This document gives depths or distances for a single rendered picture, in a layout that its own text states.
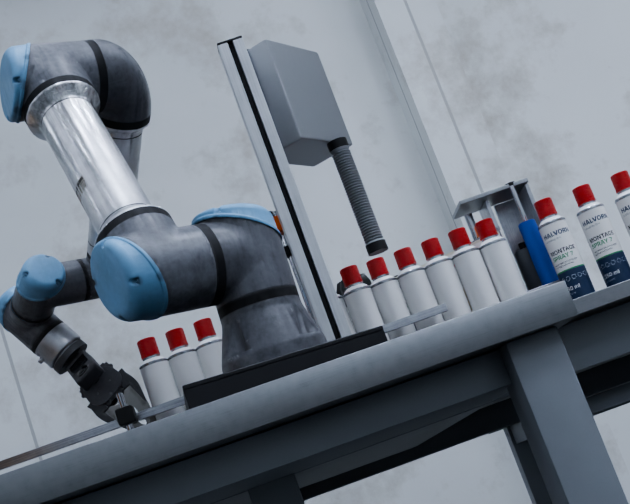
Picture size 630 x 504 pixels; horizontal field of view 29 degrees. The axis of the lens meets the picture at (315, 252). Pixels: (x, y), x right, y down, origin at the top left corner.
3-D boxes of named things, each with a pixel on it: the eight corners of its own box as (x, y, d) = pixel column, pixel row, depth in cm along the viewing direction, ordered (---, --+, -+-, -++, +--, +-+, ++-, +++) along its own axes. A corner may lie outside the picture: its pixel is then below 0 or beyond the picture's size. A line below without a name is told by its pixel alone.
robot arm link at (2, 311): (-8, 296, 210) (-15, 323, 216) (38, 337, 208) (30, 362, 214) (24, 273, 215) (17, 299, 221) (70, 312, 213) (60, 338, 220)
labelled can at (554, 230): (595, 303, 217) (552, 199, 221) (602, 297, 212) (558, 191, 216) (568, 312, 216) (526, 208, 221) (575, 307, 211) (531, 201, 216)
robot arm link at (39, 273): (77, 244, 209) (64, 280, 217) (14, 254, 203) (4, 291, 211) (92, 280, 205) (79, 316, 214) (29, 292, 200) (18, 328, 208)
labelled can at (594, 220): (634, 289, 217) (590, 186, 222) (641, 283, 212) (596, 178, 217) (607, 299, 217) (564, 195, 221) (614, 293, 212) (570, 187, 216)
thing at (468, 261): (509, 334, 215) (467, 229, 220) (514, 329, 210) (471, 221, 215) (482, 343, 215) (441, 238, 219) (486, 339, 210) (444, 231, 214)
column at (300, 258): (375, 405, 198) (242, 45, 212) (376, 402, 193) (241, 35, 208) (349, 415, 197) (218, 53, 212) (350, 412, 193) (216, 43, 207)
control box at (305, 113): (354, 145, 216) (318, 51, 220) (302, 137, 202) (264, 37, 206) (310, 169, 221) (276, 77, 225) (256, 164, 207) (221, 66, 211)
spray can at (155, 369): (198, 446, 211) (161, 336, 215) (194, 444, 206) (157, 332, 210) (169, 456, 211) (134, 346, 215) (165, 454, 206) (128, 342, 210)
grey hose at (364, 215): (387, 250, 208) (345, 141, 212) (389, 246, 204) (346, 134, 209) (368, 257, 208) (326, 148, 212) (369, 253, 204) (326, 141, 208)
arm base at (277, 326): (324, 359, 176) (303, 295, 178) (335, 341, 161) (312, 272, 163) (224, 389, 173) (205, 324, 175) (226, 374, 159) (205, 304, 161)
